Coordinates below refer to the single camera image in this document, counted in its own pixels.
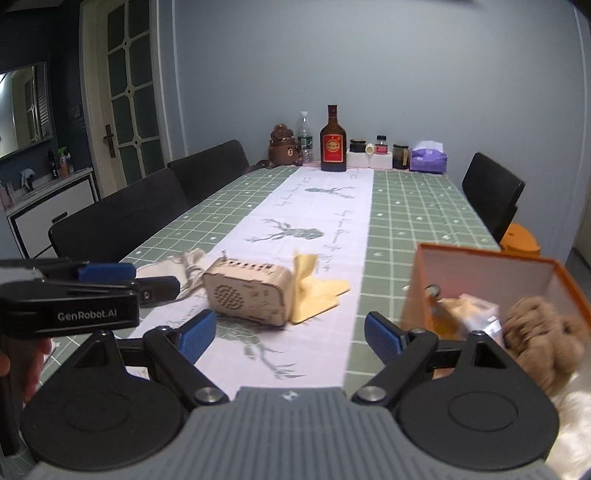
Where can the spray bottle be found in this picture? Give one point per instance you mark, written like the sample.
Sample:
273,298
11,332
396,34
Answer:
64,161

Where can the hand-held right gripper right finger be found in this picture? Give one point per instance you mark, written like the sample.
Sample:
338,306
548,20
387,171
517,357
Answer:
383,339

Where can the black bottle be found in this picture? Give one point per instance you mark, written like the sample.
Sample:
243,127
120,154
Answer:
53,166

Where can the small dark red-label bottle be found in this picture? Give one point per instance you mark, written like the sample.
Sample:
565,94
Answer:
381,146

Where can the person's left hand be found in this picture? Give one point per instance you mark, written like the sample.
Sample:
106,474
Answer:
37,364

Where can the white cloth bag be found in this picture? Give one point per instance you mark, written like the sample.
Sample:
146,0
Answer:
182,267

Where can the dark glass jar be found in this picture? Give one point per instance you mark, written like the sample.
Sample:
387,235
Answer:
400,157

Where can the white cabinet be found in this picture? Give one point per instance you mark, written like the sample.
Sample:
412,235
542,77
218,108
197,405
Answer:
51,207

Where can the brown fibre pad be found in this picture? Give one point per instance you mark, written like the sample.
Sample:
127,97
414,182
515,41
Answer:
540,337

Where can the brown liquor bottle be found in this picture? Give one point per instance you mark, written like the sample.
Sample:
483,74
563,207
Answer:
333,152

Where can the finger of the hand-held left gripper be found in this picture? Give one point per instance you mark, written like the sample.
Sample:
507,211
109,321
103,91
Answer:
106,271
159,290

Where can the purple tissue pack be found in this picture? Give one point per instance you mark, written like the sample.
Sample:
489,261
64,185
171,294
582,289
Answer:
429,161

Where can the orange stool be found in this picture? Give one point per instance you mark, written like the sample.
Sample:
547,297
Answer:
521,240

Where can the clear water bottle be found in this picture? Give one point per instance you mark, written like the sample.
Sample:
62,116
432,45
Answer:
304,138

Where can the orange storage box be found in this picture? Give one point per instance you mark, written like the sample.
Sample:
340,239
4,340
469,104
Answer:
485,272

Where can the green checked tablecloth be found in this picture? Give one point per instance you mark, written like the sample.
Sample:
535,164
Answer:
415,207

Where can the wooden speaker box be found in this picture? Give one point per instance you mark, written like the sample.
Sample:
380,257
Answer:
249,290

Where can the black chair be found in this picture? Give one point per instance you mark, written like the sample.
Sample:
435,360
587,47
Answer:
489,189
120,217
207,170

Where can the white glazed door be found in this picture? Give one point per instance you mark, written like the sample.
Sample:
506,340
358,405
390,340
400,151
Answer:
138,115

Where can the black jar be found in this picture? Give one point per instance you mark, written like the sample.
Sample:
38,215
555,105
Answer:
357,146

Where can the wall mirror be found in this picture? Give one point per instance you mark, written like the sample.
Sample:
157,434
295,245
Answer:
25,110

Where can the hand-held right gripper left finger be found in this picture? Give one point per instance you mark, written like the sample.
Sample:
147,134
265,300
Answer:
196,337

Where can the small white tube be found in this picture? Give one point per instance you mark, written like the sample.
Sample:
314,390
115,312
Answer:
370,148

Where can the brown bear figure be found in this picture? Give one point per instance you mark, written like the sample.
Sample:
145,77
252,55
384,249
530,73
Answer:
282,147

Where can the white box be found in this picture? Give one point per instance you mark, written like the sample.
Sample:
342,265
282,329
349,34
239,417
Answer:
369,161

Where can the yellow cloth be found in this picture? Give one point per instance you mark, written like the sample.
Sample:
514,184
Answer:
318,290

